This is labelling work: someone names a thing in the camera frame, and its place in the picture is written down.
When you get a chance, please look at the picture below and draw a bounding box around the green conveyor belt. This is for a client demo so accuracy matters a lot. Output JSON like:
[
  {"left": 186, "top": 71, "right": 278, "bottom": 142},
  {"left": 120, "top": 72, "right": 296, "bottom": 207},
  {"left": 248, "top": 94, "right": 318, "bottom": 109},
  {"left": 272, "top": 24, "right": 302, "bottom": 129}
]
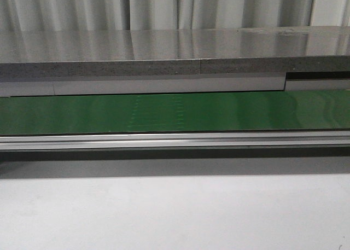
[{"left": 1, "top": 90, "right": 349, "bottom": 135}]

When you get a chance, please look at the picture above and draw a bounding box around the grey right cabinet panel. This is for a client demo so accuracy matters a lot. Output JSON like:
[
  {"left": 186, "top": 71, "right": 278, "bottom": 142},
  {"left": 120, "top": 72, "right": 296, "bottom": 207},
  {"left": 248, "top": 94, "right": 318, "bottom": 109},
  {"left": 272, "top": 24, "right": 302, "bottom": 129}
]
[{"left": 285, "top": 79, "right": 350, "bottom": 91}]

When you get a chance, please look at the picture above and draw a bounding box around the grey cabinet panel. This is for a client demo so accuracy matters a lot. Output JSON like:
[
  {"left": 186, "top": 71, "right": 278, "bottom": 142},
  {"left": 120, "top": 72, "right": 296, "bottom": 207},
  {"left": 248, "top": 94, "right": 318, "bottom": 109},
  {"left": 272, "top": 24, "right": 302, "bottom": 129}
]
[
  {"left": 1, "top": 72, "right": 286, "bottom": 97},
  {"left": 285, "top": 79, "right": 350, "bottom": 91}
]

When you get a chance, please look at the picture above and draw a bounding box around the grey cabinet front panel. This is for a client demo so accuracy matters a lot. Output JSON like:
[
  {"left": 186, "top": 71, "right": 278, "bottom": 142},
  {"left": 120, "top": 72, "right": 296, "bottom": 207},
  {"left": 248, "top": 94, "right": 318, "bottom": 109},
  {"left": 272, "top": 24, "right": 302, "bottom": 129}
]
[{"left": 1, "top": 72, "right": 286, "bottom": 97}]

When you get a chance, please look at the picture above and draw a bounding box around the grey stone counter slab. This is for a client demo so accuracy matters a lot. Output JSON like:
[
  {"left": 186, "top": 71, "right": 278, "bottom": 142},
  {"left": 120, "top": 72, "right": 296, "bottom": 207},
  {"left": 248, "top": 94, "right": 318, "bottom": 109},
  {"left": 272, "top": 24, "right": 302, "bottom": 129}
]
[{"left": 1, "top": 26, "right": 349, "bottom": 82}]

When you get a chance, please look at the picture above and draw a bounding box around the white curtain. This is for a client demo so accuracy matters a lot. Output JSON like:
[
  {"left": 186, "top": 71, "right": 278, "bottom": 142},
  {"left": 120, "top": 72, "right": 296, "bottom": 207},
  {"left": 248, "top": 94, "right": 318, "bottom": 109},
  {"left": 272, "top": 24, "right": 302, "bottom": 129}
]
[{"left": 1, "top": 0, "right": 349, "bottom": 32}]

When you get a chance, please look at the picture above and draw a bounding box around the aluminium conveyor side rail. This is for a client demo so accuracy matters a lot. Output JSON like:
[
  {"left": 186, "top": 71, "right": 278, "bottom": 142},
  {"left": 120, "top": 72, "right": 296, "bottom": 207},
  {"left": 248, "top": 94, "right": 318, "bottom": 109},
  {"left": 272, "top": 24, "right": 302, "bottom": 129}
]
[{"left": 1, "top": 130, "right": 349, "bottom": 151}]

